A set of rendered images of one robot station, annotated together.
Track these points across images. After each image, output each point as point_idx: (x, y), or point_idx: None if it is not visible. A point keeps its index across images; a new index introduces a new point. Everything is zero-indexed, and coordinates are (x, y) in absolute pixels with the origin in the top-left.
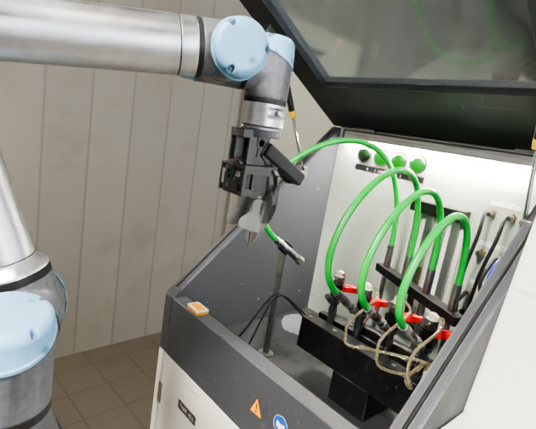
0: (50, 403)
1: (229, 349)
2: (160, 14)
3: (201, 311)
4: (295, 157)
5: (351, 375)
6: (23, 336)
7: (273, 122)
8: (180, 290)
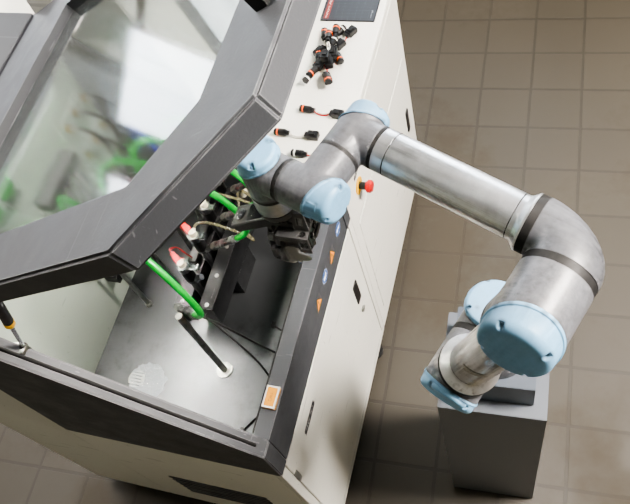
0: None
1: (300, 333)
2: (412, 140)
3: (276, 386)
4: (154, 262)
5: (241, 260)
6: (494, 280)
7: None
8: (257, 436)
